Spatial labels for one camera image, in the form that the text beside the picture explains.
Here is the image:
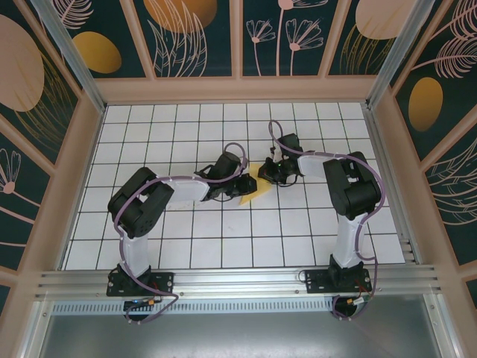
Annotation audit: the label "yellow cloth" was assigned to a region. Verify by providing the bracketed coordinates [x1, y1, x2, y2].
[238, 163, 272, 207]

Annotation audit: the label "black base plate left arm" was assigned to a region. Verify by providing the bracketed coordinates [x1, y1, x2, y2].
[107, 270, 176, 298]

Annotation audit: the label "black base plate right arm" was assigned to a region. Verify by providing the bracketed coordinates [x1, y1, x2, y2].
[304, 268, 373, 295]

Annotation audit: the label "grey metal sheet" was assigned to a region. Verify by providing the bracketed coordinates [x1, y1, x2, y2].
[37, 313, 444, 358]

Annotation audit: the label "wall panel pink flowers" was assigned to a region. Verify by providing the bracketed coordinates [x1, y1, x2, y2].
[241, 0, 329, 78]

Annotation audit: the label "aluminium side rail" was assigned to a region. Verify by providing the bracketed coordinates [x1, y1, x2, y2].
[363, 104, 420, 266]

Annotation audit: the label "long aluminium mounting rail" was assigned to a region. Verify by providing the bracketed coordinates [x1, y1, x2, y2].
[35, 264, 443, 299]

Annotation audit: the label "wall panel pale pink circle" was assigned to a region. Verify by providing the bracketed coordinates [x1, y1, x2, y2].
[327, 0, 407, 75]

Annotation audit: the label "wall panel large orange circle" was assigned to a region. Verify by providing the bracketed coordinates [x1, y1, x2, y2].
[133, 0, 236, 78]

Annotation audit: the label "slotted grey cable duct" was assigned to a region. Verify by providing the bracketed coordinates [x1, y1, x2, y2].
[51, 301, 336, 315]

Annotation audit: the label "aluminium corner post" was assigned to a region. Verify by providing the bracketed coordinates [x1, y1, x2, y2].
[364, 0, 435, 109]
[29, 0, 107, 113]

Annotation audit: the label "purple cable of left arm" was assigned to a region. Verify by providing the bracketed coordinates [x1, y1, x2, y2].
[113, 142, 250, 326]

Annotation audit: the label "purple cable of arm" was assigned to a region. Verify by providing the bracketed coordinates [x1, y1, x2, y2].
[113, 142, 250, 326]
[268, 119, 388, 322]

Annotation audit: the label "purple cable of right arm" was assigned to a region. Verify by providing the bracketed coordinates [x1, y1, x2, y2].
[268, 119, 388, 322]

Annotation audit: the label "wall panel oval and feather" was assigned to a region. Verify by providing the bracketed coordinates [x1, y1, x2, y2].
[391, 0, 477, 161]

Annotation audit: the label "wall panel small golden oval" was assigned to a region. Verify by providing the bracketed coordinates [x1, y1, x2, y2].
[48, 0, 156, 79]

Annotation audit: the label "wall panel pink leaf outlines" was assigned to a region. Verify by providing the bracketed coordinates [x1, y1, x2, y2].
[424, 145, 477, 266]

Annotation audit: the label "wall panel single flower outline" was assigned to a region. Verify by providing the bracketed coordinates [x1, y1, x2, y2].
[0, 122, 51, 273]

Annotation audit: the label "wall panel large pink oval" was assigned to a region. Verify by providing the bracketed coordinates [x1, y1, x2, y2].
[0, 0, 81, 176]

